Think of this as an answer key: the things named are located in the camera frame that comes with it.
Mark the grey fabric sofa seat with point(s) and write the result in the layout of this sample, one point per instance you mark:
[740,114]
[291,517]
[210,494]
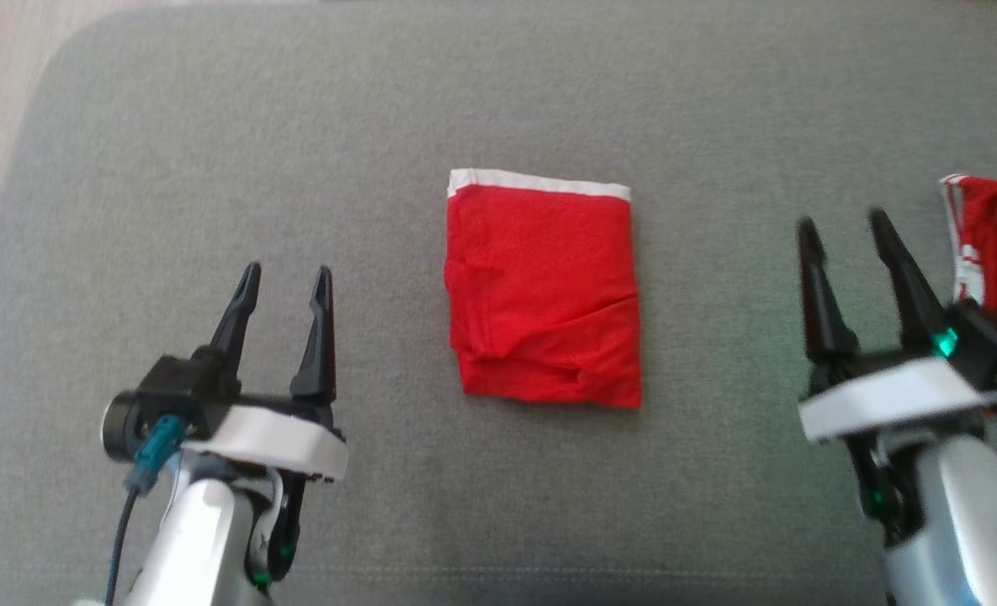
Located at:
[506,505]

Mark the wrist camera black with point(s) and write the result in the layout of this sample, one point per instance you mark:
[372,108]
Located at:
[990,345]
[161,404]

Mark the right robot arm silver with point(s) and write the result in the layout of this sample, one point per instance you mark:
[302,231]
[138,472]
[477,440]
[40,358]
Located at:
[961,522]

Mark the red mesh shorts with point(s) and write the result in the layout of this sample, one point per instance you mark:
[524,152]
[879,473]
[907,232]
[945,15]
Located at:
[540,295]

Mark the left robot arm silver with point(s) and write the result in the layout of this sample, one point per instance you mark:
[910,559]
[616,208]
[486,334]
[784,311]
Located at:
[199,547]

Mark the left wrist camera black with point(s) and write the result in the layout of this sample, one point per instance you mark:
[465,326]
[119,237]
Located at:
[161,404]

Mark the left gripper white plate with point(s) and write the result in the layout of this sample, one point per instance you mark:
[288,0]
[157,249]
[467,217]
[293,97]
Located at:
[275,438]

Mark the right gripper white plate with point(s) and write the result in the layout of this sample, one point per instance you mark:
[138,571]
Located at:
[889,396]

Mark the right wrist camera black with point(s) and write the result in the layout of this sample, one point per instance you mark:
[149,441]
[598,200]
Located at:
[990,345]

